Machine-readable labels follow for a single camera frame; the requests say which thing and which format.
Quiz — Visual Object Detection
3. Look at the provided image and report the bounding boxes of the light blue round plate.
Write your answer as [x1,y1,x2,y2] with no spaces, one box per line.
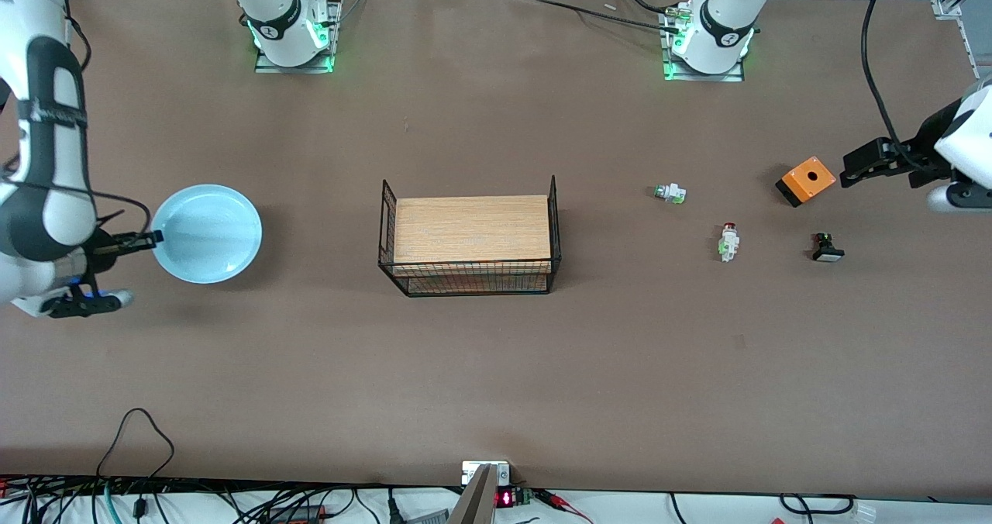
[151,184,263,284]

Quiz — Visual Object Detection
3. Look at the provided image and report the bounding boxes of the black power adapter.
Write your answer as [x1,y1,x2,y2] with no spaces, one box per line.
[267,504,328,524]

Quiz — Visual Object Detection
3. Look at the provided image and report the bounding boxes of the grey metal bar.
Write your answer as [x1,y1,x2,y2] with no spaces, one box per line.
[448,464,498,524]

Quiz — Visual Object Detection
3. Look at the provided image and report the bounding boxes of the red black probe leads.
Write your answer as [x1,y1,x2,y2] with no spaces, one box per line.
[533,488,594,524]

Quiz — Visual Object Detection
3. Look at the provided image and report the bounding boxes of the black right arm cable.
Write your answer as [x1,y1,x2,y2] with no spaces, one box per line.
[0,0,153,238]

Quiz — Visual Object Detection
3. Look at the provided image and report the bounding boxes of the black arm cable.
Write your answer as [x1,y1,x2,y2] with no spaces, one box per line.
[860,0,931,174]
[0,0,153,238]

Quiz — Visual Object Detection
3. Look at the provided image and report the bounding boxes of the orange button enclosure box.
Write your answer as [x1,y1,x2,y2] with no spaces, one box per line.
[775,156,838,208]

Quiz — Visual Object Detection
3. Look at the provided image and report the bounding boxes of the black push button switch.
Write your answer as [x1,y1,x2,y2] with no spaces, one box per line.
[811,233,846,263]

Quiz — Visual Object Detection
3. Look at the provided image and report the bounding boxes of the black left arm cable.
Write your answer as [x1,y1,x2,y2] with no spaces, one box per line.
[860,0,931,174]

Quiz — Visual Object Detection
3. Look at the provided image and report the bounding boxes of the thin black looped cable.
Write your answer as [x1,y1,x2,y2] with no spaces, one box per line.
[96,407,176,480]

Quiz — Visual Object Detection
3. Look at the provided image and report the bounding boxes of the black wire basket wooden bottom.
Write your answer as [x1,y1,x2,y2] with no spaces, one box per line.
[377,175,563,298]

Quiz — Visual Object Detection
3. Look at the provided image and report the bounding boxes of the black coiled cable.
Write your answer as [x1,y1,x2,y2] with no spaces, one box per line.
[778,492,858,516]

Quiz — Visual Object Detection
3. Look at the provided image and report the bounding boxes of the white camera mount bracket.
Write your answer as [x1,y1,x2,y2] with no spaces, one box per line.
[462,460,512,487]

